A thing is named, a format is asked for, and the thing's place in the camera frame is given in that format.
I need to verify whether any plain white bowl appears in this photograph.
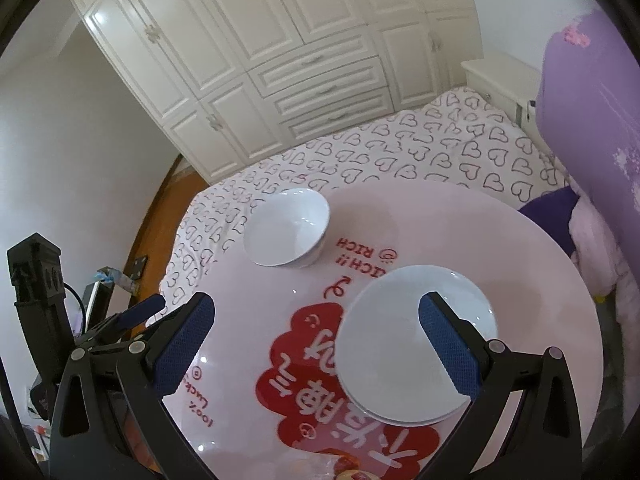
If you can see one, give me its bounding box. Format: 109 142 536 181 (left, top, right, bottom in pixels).
334 264 498 396

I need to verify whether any white bowl grey stripe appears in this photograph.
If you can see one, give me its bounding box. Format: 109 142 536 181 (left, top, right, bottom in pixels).
243 188 331 268

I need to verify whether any white bowl red pattern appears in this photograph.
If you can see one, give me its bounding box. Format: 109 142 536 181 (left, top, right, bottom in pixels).
341 379 470 427

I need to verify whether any pink cartoon round tablecloth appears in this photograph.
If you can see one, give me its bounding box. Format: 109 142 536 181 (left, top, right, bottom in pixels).
162 180 603 479

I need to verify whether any pale pink blanket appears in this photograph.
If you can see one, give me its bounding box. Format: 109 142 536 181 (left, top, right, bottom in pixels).
569 179 640 480

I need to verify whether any dark purple cloth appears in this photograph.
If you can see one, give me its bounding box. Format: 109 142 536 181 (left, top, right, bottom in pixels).
520 186 579 257

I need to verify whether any cream wardrobe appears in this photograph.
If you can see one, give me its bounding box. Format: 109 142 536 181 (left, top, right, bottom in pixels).
70 0 482 183

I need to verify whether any heart pattern bed sheet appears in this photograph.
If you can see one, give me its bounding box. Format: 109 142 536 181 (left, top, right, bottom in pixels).
160 87 568 310

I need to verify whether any purple floral quilt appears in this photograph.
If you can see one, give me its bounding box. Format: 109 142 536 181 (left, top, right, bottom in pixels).
536 10 639 276

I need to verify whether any cream nightstand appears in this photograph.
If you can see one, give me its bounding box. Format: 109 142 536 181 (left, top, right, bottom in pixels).
461 53 541 127

